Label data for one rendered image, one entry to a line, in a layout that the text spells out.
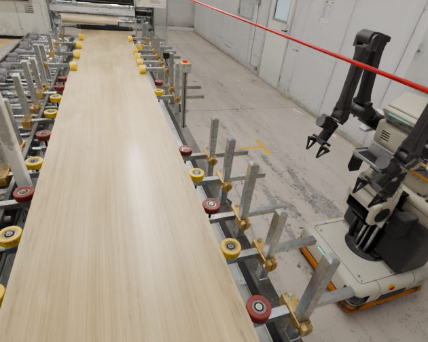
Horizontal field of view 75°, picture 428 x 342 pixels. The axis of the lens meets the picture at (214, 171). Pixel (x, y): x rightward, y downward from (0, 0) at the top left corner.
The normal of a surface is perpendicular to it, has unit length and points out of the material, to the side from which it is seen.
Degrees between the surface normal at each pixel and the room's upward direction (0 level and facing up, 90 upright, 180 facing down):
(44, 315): 0
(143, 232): 0
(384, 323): 0
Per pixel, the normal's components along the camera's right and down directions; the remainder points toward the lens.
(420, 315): 0.10, -0.82
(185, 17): 0.31, 0.57
